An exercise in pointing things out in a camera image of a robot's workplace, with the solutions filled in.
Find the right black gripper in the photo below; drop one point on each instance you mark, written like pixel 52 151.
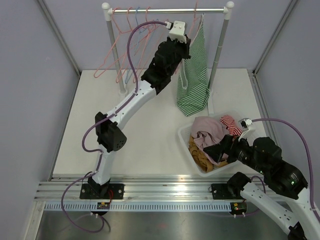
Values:
pixel 216 151

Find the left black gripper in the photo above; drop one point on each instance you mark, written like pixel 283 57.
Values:
pixel 185 46

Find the brown tank top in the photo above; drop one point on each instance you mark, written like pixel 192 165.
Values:
pixel 201 160

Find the mauve pink tank top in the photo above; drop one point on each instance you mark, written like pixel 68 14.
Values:
pixel 206 131

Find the red striped tank top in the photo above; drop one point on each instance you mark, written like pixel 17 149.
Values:
pixel 230 124

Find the pink wire hanger green top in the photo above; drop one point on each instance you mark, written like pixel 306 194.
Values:
pixel 195 18

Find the green striped tank top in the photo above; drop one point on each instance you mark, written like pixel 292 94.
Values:
pixel 193 91

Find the pink wire hanger mauve top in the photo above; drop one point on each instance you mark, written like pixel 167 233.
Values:
pixel 144 37

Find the blue wire hanger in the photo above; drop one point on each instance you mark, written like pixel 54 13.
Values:
pixel 136 57

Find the pink wire hanger brown top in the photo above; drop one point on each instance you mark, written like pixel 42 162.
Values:
pixel 124 34

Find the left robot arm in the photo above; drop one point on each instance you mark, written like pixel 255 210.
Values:
pixel 109 126

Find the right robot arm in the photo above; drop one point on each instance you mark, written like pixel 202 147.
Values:
pixel 301 221

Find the white plastic basket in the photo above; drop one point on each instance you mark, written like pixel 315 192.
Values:
pixel 184 134

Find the white and grey clothes rack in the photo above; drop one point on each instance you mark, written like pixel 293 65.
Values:
pixel 226 10

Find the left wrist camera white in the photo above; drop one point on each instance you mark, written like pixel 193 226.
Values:
pixel 177 31

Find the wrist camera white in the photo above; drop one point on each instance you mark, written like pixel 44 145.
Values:
pixel 177 31
pixel 248 128

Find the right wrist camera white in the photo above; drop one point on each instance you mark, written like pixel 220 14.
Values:
pixel 248 128

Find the right aluminium frame post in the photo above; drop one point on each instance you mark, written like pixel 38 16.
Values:
pixel 276 33

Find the aluminium frame post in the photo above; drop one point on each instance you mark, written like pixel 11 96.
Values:
pixel 276 33
pixel 48 16

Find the left aluminium frame post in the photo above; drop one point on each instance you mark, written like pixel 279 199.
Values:
pixel 48 16

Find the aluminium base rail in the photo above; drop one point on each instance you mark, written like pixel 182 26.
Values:
pixel 173 193

